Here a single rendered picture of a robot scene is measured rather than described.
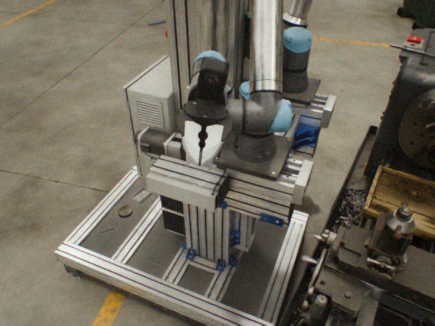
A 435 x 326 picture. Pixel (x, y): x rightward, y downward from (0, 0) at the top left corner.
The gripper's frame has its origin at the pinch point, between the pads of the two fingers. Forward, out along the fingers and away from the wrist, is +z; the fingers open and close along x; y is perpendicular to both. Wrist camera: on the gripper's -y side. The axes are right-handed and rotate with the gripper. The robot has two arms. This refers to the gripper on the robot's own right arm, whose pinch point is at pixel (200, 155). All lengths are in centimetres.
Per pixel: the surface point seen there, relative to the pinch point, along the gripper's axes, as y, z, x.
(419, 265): 52, -24, -71
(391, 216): 36, -28, -56
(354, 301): 61, -16, -51
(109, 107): 173, -271, 95
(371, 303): 64, -17, -59
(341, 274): 60, -24, -49
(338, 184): 145, -164, -111
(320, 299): 64, -17, -42
